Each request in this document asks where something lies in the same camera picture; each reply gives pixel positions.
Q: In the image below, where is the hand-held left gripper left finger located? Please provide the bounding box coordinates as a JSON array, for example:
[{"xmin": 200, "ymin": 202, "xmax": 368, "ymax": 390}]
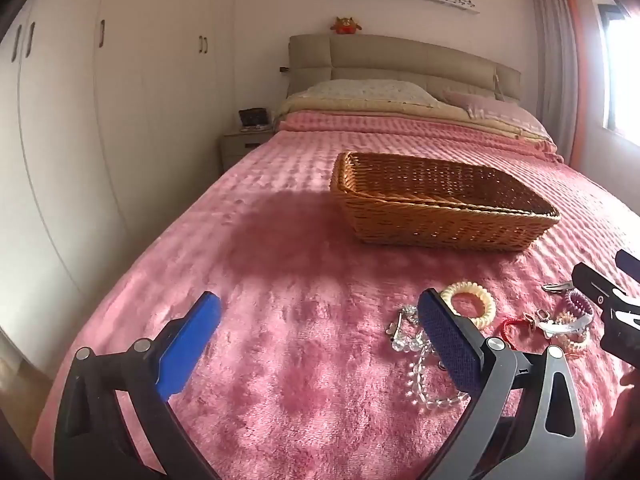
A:
[{"xmin": 54, "ymin": 291, "xmax": 236, "ymax": 480}]

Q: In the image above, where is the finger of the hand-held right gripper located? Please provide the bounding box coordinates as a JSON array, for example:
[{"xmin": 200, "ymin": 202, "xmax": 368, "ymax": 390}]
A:
[
  {"xmin": 571, "ymin": 261, "xmax": 632, "ymax": 313},
  {"xmin": 615, "ymin": 249, "xmax": 640, "ymax": 283}
]

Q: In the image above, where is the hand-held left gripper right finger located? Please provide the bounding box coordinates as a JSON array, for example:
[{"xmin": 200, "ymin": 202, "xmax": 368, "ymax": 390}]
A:
[{"xmin": 416, "ymin": 288, "xmax": 588, "ymax": 480}]

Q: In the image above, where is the purple spiral hair tie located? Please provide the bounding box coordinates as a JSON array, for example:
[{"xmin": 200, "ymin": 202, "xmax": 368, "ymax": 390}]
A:
[{"xmin": 562, "ymin": 290, "xmax": 594, "ymax": 319}]

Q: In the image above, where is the clear bead bracelet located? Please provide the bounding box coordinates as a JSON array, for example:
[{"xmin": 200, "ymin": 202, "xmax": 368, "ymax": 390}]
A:
[{"xmin": 406, "ymin": 344, "xmax": 472, "ymax": 409}]

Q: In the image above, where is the cream spiral hair tie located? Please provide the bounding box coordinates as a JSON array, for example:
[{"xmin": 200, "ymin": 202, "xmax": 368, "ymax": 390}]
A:
[{"xmin": 440, "ymin": 281, "xmax": 496, "ymax": 330}]

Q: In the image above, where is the white barrette hair clip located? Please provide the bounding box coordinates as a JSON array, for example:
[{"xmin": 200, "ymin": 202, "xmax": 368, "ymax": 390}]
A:
[{"xmin": 536, "ymin": 316, "xmax": 594, "ymax": 337}]

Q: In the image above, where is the red string bracelet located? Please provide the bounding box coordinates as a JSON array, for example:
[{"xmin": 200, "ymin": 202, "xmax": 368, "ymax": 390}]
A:
[{"xmin": 500, "ymin": 312, "xmax": 540, "ymax": 347}]

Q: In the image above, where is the brown wicker basket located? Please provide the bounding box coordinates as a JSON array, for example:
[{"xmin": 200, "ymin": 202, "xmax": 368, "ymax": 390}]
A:
[{"xmin": 330, "ymin": 151, "xmax": 561, "ymax": 252}]

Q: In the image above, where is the pink plush blanket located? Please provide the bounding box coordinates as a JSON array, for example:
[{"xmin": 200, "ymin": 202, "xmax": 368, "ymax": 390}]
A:
[{"xmin": 32, "ymin": 110, "xmax": 640, "ymax": 480}]

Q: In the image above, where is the window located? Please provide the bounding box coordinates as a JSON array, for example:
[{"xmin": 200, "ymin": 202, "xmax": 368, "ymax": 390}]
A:
[{"xmin": 592, "ymin": 0, "xmax": 640, "ymax": 148}]

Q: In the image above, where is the beige nightstand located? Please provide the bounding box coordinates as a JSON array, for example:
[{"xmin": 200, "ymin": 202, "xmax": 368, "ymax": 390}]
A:
[{"xmin": 221, "ymin": 126, "xmax": 275, "ymax": 176}]

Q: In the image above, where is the pink pillow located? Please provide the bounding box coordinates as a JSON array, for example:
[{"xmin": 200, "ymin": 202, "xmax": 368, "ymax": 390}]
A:
[{"xmin": 444, "ymin": 87, "xmax": 542, "ymax": 129}]

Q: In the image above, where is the grey and orange curtain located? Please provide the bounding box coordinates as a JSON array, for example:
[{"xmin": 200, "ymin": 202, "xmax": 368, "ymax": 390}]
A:
[{"xmin": 527, "ymin": 0, "xmax": 587, "ymax": 167}]

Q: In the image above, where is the white wardrobe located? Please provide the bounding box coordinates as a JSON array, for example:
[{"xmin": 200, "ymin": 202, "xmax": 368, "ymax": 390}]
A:
[{"xmin": 0, "ymin": 0, "xmax": 236, "ymax": 376}]

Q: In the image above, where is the small dark desk clock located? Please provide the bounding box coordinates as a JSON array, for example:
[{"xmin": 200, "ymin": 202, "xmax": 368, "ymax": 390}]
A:
[{"xmin": 238, "ymin": 106, "xmax": 271, "ymax": 129}]

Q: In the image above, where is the beige folded quilt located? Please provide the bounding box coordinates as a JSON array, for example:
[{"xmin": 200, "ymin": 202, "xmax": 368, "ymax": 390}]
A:
[{"xmin": 272, "ymin": 94, "xmax": 554, "ymax": 144}]

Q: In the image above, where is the white patterned pillow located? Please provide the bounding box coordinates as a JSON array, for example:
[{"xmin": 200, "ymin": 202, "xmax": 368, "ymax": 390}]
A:
[{"xmin": 304, "ymin": 79, "xmax": 442, "ymax": 109}]

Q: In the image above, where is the beige padded headboard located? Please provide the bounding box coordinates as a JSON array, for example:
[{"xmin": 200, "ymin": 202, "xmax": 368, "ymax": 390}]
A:
[{"xmin": 286, "ymin": 34, "xmax": 522, "ymax": 111}]

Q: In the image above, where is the red plush toy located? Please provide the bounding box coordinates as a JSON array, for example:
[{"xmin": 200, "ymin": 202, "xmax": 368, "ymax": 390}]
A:
[{"xmin": 330, "ymin": 16, "xmax": 364, "ymax": 36}]

